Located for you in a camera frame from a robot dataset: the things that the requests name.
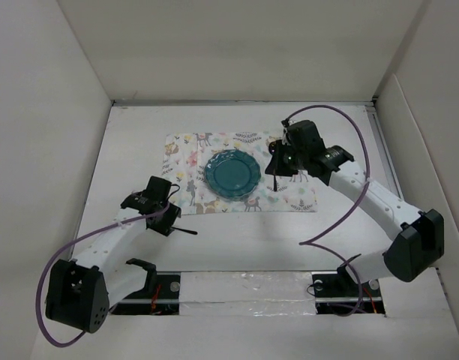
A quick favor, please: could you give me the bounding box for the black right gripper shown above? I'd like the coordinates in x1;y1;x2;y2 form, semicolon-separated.
265;139;308;176

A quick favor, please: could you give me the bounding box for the black metal fork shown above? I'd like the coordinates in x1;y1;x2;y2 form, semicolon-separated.
172;226;198;236

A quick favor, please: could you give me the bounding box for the animal print cloth placemat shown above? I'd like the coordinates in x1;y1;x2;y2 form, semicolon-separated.
162;130;317;215

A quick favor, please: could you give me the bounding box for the teal scalloped plate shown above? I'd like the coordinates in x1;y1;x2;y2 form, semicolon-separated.
203;149;262;200

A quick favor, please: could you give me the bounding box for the white metal cup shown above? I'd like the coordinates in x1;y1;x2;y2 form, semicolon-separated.
268;139;280;155

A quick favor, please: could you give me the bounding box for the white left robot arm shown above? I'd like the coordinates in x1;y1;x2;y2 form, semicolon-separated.
45;176;181;333

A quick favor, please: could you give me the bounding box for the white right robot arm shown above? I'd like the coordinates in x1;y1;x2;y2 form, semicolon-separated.
265;120;445;296

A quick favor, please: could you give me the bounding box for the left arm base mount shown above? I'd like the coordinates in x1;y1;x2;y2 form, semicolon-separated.
108;258;182;316

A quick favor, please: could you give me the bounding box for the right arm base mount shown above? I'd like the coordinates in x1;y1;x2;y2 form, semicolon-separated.
306;271;386;316

